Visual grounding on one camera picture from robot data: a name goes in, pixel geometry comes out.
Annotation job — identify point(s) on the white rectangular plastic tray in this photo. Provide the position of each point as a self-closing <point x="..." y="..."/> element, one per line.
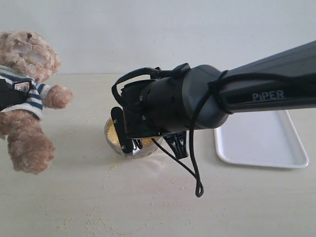
<point x="265" y="139"/>

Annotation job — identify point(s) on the steel bowl of yellow grain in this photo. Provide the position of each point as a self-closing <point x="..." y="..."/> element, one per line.
<point x="149" y="146"/>

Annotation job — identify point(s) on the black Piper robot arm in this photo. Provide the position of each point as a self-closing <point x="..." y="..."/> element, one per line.
<point x="207" y="96"/>

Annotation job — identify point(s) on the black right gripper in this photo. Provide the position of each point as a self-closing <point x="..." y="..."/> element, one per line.
<point x="150" y="113"/>

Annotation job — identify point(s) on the beige teddy bear striped sweater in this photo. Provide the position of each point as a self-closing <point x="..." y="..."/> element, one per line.
<point x="27" y="55"/>

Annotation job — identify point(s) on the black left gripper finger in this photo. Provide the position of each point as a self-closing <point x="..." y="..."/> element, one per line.
<point x="14" y="94"/>

